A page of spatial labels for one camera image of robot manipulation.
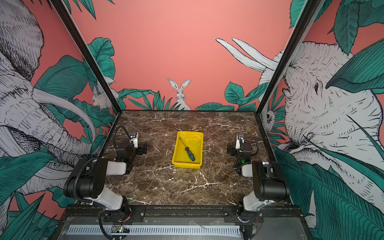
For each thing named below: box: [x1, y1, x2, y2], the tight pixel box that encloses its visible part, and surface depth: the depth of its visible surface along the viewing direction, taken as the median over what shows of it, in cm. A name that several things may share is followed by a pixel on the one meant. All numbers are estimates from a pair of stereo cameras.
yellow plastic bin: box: [171, 131, 204, 169], surface depth 97 cm
